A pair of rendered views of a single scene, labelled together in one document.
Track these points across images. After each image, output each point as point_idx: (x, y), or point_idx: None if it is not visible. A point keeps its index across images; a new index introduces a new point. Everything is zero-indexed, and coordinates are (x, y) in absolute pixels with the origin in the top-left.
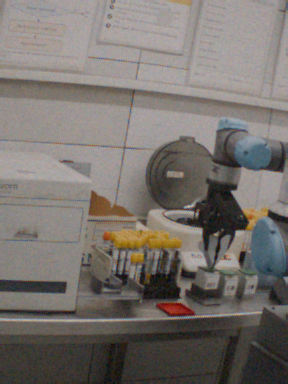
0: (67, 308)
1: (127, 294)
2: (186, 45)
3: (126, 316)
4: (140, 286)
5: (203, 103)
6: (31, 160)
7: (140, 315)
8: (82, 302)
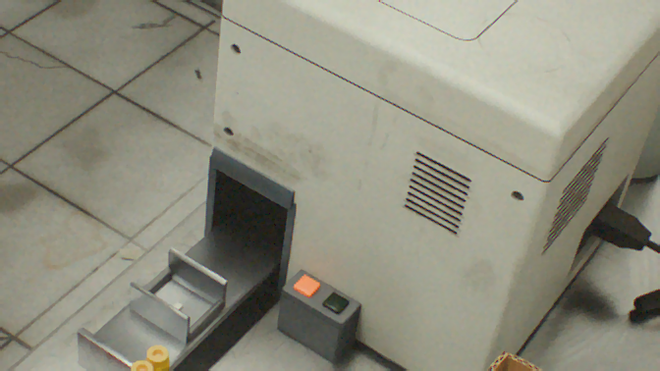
0: None
1: (115, 322)
2: None
3: (92, 319)
4: (90, 333)
5: None
6: (478, 10)
7: (64, 349)
8: (230, 325)
